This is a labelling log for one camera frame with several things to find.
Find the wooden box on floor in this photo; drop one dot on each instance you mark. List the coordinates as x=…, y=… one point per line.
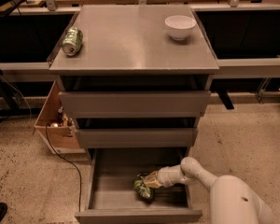
x=54, y=127

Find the grey middle drawer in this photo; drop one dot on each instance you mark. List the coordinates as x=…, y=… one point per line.
x=136, y=132

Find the white ceramic bowl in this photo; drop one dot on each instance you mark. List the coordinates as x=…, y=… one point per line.
x=179, y=27

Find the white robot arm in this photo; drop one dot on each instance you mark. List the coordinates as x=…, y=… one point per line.
x=232, y=201

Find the grey top drawer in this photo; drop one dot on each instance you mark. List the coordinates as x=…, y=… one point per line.
x=130, y=104

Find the green jalapeno chip bag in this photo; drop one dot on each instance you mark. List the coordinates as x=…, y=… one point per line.
x=142, y=189

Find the grey metal rail frame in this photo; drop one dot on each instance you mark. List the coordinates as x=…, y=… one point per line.
x=228, y=69

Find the grey drawer cabinet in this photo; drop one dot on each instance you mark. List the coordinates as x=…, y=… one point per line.
x=127, y=48

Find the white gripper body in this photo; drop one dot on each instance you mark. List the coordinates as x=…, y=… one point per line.
x=164, y=175

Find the open grey bottom drawer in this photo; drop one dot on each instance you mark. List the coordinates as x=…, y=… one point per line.
x=112, y=200

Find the green soda can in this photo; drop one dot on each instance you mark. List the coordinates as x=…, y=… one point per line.
x=72, y=42

